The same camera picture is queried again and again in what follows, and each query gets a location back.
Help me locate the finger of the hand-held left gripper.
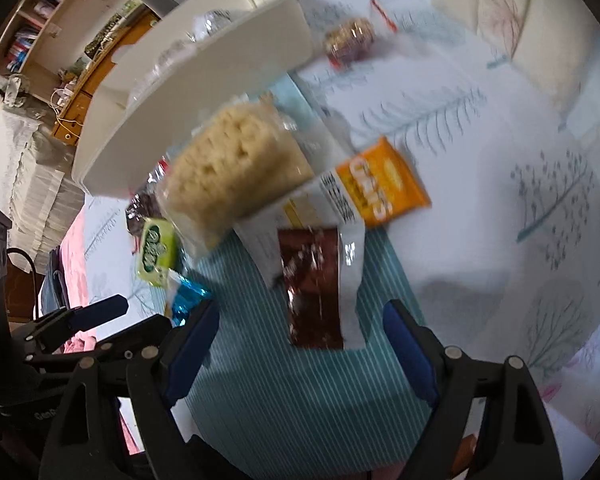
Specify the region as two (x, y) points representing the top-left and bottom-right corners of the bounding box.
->
(10, 295), (130, 356)
(27, 315), (173, 376)

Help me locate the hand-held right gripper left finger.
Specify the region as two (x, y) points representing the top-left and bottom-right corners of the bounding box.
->
(39, 299), (231, 480)

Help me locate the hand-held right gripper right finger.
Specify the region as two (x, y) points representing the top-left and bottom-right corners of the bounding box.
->
(382, 299), (563, 480)

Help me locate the blue and white snack packet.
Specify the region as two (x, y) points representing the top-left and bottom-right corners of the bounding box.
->
(165, 270), (213, 328)

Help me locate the green snack packet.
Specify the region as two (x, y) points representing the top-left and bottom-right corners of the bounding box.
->
(136, 216), (178, 286)

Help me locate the dark cake packet red edge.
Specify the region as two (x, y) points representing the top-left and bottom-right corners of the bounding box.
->
(125, 157), (173, 233)

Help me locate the dark red snack packet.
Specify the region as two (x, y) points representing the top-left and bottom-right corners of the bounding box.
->
(277, 224), (367, 351)

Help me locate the orange snack packet with barcode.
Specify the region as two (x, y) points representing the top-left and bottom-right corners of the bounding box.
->
(320, 136), (433, 231)

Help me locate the large rice puff packet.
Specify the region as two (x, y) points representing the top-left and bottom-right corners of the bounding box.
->
(160, 102), (316, 251)

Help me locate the white plastic storage bin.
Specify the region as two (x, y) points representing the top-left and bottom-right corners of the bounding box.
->
(71, 0), (315, 198)

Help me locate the nut bar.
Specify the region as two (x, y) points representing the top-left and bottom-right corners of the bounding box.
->
(324, 0), (398, 68)

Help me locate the pink blanket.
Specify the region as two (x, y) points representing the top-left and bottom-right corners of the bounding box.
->
(40, 230), (148, 456)

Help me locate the dark blue clothing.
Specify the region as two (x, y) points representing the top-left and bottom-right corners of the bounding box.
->
(37, 247), (71, 321)

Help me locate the teal striped table mat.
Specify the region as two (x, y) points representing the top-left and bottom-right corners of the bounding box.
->
(180, 77), (433, 480)

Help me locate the white lace cover cloth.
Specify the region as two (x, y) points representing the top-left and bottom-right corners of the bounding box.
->
(0, 100), (86, 271)

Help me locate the wooden desk with drawers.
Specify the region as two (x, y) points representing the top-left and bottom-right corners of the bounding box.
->
(50, 7), (161, 146)

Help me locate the tree print tablecloth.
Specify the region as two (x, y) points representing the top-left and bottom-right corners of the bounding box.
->
(75, 0), (600, 461)

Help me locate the floral cloth bag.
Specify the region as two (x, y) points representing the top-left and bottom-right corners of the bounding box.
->
(0, 74), (31, 108)

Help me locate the row of books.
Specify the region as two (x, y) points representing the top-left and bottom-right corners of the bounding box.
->
(7, 25), (46, 73)

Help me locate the dark printed box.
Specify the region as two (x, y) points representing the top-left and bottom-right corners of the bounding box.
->
(85, 2), (146, 58)

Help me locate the wooden bookshelf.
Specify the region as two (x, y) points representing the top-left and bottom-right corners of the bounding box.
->
(0, 0), (146, 76)

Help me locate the floral white curtain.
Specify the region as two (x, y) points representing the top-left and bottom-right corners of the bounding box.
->
(427, 0), (600, 131)

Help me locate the black cable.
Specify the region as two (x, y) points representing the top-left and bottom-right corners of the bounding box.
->
(5, 247), (36, 276)

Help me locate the white cable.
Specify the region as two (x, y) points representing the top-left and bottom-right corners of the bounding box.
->
(52, 92), (76, 126)

